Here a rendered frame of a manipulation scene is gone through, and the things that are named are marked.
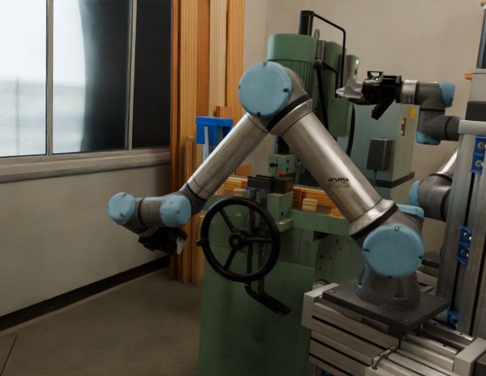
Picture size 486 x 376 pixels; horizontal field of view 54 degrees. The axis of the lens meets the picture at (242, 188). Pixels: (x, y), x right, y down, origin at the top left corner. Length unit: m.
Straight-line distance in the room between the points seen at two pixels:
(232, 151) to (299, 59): 0.66
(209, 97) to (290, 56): 1.85
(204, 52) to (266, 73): 2.55
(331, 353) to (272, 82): 0.69
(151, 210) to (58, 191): 1.67
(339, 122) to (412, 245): 1.03
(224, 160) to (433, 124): 0.68
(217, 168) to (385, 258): 0.48
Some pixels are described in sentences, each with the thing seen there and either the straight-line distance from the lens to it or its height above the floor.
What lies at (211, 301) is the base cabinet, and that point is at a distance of 1.91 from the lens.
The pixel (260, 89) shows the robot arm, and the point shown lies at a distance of 1.01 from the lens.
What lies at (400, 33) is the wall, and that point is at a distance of 4.11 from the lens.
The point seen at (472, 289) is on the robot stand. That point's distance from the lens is 1.29.
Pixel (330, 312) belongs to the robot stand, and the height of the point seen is 0.75.
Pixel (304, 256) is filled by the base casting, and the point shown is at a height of 0.74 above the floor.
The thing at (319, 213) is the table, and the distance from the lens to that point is 1.66.
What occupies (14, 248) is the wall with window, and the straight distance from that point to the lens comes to 2.72.
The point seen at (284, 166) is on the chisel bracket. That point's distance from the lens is 1.79.
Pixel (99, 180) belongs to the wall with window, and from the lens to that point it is 2.99.
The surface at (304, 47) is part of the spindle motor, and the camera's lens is 1.78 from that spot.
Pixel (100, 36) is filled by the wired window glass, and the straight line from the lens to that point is 3.05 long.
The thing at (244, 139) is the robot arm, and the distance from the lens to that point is 1.19.
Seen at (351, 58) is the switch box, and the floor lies 1.46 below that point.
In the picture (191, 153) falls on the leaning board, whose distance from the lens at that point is 3.20.
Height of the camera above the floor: 1.25
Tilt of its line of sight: 10 degrees down
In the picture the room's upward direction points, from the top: 4 degrees clockwise
